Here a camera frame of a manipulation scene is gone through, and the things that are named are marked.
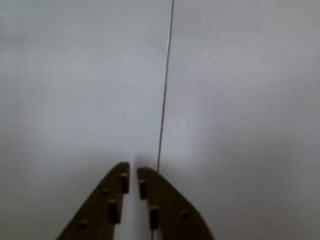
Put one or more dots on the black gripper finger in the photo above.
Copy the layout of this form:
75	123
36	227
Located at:
172	215
100	212

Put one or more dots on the dark gray mat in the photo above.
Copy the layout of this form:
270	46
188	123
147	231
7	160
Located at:
250	100
75	75

